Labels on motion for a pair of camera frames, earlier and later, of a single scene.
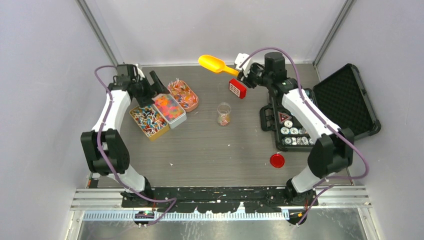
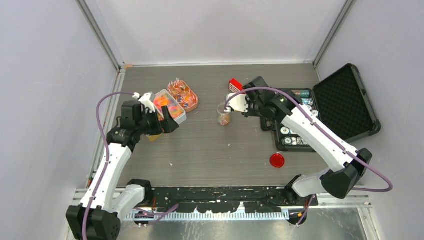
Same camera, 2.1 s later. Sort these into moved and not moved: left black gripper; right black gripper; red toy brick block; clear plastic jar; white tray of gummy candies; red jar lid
Moved: right black gripper; left black gripper
Not moved: clear plastic jar; red toy brick block; red jar lid; white tray of gummy candies
